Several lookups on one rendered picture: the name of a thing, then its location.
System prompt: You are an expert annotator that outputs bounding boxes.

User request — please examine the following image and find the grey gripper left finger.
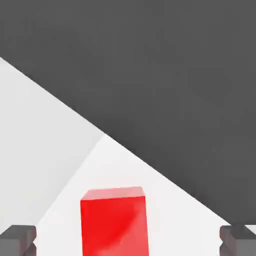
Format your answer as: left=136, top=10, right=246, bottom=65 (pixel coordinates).
left=0, top=224, right=38, bottom=256

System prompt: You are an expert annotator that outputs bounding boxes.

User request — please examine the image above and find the small red cube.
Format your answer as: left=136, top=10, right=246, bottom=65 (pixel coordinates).
left=79, top=186, right=150, bottom=256

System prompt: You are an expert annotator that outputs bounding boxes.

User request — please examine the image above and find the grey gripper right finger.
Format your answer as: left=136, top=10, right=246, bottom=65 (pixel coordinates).
left=219, top=224, right=256, bottom=256

